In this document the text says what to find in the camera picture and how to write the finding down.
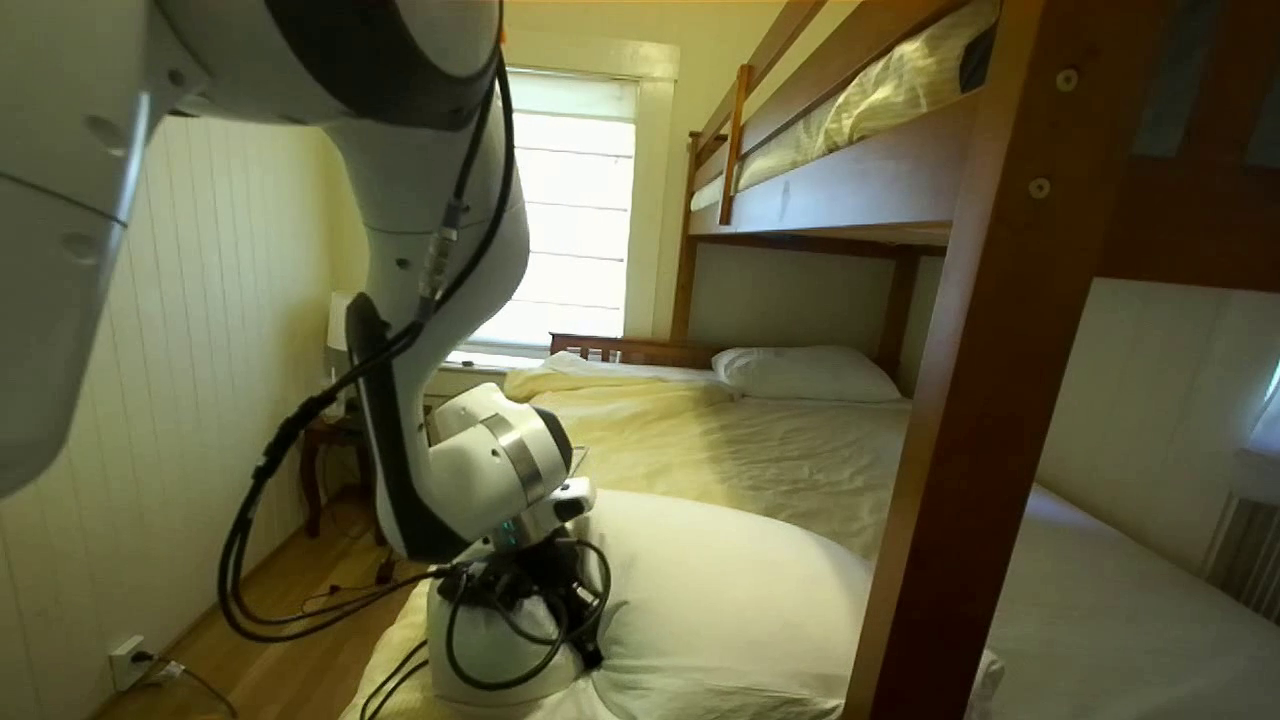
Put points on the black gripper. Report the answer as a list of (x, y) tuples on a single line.
[(577, 624)]

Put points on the large white pillow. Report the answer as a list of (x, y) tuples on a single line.
[(704, 613)]

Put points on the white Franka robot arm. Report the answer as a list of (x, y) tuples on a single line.
[(402, 267)]

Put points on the small white pillow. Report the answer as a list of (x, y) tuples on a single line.
[(806, 374)]

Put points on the yellow bed blanket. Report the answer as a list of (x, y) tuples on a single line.
[(747, 447)]

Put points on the dark wooden nightstand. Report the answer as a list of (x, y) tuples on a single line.
[(327, 462)]

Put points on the window with white blinds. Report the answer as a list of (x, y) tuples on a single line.
[(577, 227)]

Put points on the white bed sheet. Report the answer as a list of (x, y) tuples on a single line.
[(1135, 624)]

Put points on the white bunk mattress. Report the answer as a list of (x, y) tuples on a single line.
[(866, 103)]

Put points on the white radiator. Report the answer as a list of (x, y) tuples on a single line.
[(1247, 563)]

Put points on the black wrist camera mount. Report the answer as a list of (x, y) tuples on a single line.
[(513, 577)]

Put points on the white wall outlet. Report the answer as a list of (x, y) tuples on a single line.
[(131, 661)]

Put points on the wooden bunk bed frame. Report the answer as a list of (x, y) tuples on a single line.
[(987, 335)]

